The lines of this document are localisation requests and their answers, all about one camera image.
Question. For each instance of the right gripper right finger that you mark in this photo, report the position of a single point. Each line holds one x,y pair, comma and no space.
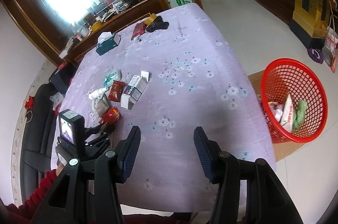
267,201

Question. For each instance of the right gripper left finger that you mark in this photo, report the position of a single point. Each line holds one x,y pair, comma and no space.
82,186

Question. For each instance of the torn red white packaging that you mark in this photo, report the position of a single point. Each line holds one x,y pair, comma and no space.
104,112

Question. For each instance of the white spray bottle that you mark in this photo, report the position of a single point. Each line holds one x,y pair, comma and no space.
98,94

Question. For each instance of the dark red snack packet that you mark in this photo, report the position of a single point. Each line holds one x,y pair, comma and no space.
116,91

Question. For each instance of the teal wet wipes pack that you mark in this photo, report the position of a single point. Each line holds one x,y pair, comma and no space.
109,79

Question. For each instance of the long white barcode box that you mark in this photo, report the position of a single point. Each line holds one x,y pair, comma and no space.
287,116

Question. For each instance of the blue white medicine box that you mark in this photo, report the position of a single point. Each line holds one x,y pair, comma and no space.
132,92

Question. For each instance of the green towel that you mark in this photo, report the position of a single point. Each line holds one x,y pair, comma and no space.
299,115

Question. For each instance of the black sofa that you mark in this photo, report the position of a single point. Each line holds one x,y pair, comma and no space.
37,141

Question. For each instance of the red plastic basket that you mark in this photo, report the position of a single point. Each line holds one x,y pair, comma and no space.
286,75

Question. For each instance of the teal tissue box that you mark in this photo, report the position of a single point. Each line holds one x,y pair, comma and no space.
106,42

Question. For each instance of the purple floral tablecloth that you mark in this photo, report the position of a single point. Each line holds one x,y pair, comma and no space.
195,81

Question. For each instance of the red packet at far end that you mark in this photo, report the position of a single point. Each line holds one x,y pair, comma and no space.
139,30

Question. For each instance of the wooden sideboard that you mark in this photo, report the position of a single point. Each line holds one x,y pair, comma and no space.
117,23

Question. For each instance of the black toy pistol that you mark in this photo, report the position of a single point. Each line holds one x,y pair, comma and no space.
157,24

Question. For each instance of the yellow tape roll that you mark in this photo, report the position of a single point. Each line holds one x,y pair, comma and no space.
150,19

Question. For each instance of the purple mop head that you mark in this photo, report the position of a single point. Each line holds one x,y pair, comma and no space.
316,55

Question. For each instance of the gold pillar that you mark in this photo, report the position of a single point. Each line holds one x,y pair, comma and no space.
310,22

